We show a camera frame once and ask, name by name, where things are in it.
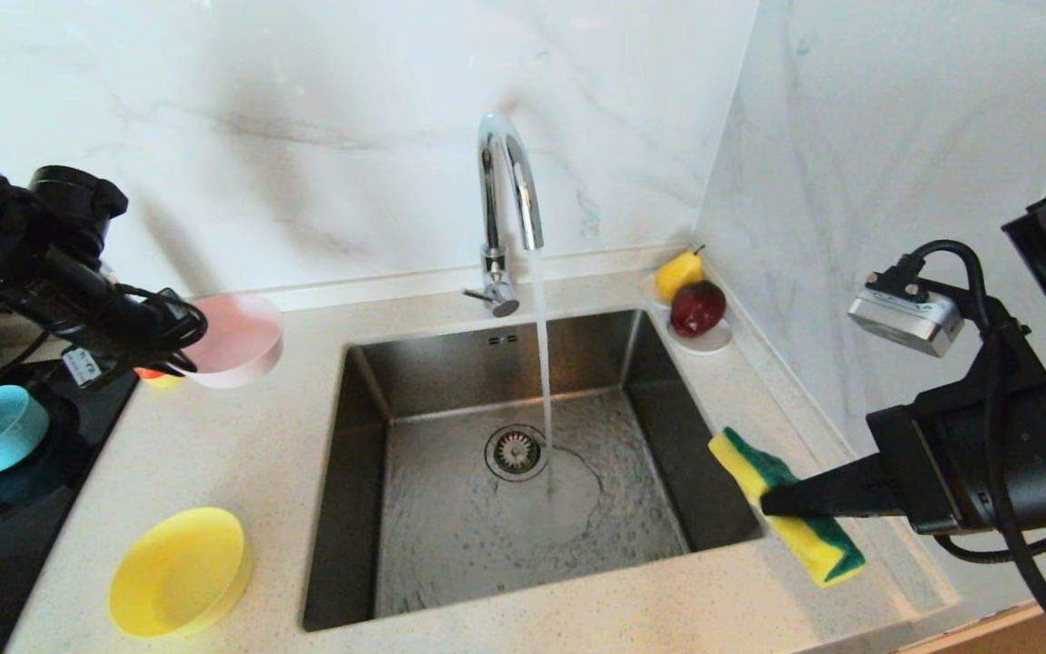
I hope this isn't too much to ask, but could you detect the black induction cooktop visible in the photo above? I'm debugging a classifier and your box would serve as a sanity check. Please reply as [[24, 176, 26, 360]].
[[0, 362, 139, 654]]

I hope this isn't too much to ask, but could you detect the small white dish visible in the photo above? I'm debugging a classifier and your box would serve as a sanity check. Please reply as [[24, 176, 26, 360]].
[[639, 271, 735, 357]]

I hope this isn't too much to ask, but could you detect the green and yellow sponge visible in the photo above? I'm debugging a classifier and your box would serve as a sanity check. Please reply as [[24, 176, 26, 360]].
[[706, 426, 868, 590]]

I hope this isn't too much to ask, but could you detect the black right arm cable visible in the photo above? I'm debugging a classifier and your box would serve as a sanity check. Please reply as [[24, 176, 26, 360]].
[[904, 239, 1046, 654]]

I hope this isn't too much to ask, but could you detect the yellow pear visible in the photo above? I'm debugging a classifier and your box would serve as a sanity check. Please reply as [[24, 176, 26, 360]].
[[655, 245, 706, 302]]

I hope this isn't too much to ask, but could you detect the red apple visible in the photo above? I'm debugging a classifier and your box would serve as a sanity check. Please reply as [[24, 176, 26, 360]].
[[669, 280, 727, 339]]

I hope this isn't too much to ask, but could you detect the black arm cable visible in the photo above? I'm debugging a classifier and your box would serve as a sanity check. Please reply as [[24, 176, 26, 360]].
[[904, 239, 1046, 654], [0, 283, 209, 391]]

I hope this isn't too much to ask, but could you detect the yellow plastic bowl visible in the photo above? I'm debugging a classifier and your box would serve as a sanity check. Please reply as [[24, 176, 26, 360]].
[[109, 507, 252, 639]]

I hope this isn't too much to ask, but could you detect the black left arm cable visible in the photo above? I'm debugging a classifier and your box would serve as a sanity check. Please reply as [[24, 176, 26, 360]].
[[0, 283, 209, 391]]

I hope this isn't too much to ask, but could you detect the metal sink drain strainer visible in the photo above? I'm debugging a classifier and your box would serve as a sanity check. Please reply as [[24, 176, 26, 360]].
[[485, 425, 550, 482]]

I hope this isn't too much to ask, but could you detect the pink plastic bowl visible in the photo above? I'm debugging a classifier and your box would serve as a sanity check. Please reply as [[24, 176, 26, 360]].
[[180, 292, 286, 391]]

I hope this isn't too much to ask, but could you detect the chrome gooseneck faucet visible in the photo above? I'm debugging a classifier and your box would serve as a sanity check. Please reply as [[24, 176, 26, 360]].
[[461, 113, 546, 319]]

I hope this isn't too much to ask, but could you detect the stainless steel sink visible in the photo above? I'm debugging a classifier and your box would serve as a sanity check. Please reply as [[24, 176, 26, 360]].
[[302, 309, 767, 632]]

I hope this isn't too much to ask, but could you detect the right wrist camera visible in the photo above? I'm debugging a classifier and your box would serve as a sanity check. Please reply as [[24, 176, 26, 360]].
[[846, 255, 967, 359]]

